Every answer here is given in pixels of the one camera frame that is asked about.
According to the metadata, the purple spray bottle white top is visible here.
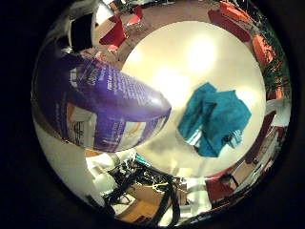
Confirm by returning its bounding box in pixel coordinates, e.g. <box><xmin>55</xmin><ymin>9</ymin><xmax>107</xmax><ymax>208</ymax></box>
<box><xmin>30</xmin><ymin>52</ymin><xmax>173</xmax><ymax>154</ymax></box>

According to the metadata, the blue cloth with white stripes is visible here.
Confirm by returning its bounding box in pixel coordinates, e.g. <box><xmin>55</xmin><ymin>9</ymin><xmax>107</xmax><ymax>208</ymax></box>
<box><xmin>176</xmin><ymin>81</ymin><xmax>253</xmax><ymax>158</ymax></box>

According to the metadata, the red chair with metal legs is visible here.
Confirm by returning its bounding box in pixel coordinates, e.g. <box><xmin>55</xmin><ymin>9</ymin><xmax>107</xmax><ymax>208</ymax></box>
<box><xmin>126</xmin><ymin>4</ymin><xmax>145</xmax><ymax>29</ymax></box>
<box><xmin>99</xmin><ymin>13</ymin><xmax>129</xmax><ymax>52</ymax></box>

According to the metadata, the orange red chair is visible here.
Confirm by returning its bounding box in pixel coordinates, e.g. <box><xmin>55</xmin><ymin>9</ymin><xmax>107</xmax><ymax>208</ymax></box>
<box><xmin>252</xmin><ymin>33</ymin><xmax>276</xmax><ymax>65</ymax></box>

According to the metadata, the brown cardboard box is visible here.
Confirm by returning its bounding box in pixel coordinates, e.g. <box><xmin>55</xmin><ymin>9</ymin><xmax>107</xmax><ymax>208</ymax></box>
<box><xmin>118</xmin><ymin>182</ymin><xmax>174</xmax><ymax>224</ymax></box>

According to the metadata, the long white table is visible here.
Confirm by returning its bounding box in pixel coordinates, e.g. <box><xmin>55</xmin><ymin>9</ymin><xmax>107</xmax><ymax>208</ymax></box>
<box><xmin>266</xmin><ymin>97</ymin><xmax>293</xmax><ymax>128</ymax></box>

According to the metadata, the black cable bundle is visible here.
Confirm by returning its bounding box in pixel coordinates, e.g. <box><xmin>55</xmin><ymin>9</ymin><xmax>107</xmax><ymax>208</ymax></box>
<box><xmin>104</xmin><ymin>157</ymin><xmax>183</xmax><ymax>226</ymax></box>

